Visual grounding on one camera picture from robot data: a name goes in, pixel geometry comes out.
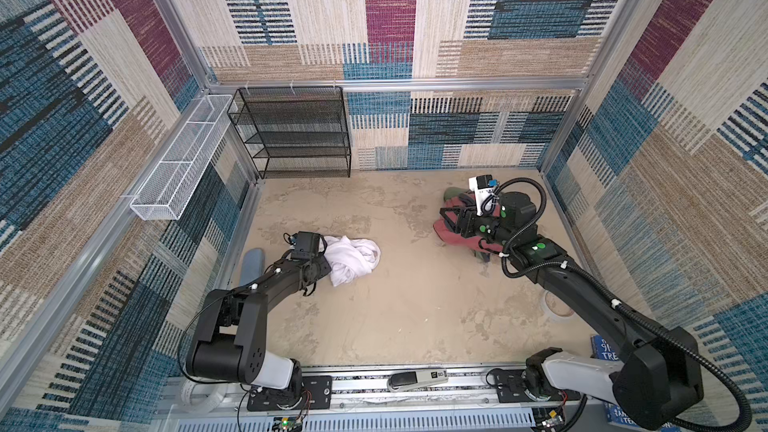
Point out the pink shirt with grey trim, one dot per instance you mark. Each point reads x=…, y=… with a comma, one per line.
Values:
x=459, y=225

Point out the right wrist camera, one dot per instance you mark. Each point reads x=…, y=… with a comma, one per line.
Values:
x=483, y=187

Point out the white wire mesh basket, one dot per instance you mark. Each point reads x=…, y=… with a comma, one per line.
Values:
x=173, y=180

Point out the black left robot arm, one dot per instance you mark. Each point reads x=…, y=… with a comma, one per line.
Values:
x=229, y=344

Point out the grey handheld scanner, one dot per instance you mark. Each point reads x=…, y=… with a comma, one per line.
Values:
x=416, y=379

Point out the white cloth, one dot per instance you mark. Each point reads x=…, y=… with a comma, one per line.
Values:
x=350, y=259

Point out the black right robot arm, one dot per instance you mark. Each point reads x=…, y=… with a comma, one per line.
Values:
x=658, y=373

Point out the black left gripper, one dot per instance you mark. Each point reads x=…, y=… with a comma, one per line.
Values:
x=319, y=255

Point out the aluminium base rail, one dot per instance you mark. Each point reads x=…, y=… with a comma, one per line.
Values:
x=359, y=400

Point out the roll of tape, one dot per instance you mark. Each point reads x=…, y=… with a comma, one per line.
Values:
x=555, y=308

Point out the white tape roll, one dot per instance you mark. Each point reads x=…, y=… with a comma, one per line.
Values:
x=196, y=398

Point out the blue-grey oval pad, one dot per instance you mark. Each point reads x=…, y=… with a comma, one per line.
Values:
x=252, y=266

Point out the black mesh shelf rack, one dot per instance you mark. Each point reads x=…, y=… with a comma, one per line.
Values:
x=294, y=132

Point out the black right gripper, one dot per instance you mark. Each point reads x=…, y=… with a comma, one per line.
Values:
x=469, y=216

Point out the green printed shirt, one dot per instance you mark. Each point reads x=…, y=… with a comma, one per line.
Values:
x=453, y=192

